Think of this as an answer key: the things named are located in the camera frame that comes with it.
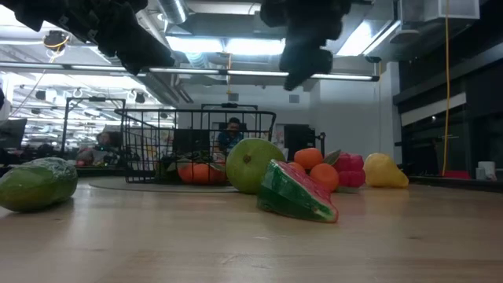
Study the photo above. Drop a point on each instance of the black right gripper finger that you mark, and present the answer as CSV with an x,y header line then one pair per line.
x,y
304,63

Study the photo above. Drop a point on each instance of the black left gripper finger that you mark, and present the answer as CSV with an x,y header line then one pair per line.
x,y
137,47

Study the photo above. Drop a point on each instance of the small orange tangerine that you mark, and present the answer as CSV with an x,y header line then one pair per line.
x,y
296,166
325,177
308,158

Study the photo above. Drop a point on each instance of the pink bell pepper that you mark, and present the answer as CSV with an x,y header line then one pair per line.
x,y
350,171

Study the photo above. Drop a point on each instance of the green apple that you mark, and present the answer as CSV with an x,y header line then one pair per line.
x,y
247,167

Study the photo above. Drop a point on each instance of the watermelon slice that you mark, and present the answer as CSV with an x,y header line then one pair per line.
x,y
291,196

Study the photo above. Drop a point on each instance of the yellow pear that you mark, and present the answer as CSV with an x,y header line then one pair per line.
x,y
383,173

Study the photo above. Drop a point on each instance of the green mango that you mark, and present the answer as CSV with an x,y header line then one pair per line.
x,y
37,184

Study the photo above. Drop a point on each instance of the long ceiling light bar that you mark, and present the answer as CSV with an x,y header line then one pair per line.
x,y
259,73

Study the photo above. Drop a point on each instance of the black stand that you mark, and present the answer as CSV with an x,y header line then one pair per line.
x,y
322,143

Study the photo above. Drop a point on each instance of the person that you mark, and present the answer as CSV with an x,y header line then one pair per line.
x,y
100,151
232,137

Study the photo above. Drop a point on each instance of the dark computer monitor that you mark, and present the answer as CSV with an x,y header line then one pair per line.
x,y
12,133

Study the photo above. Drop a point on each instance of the small red object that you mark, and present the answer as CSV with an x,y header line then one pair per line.
x,y
456,174

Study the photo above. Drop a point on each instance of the silver ventilation duct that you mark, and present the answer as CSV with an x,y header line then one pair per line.
x,y
175,9

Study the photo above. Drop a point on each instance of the black metal frame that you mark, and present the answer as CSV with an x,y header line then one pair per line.
x,y
64,126

